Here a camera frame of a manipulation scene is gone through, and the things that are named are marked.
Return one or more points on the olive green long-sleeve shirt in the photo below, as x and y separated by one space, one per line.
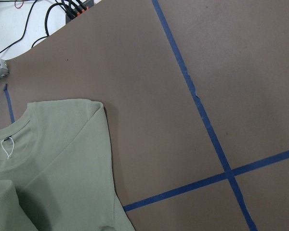
56 170

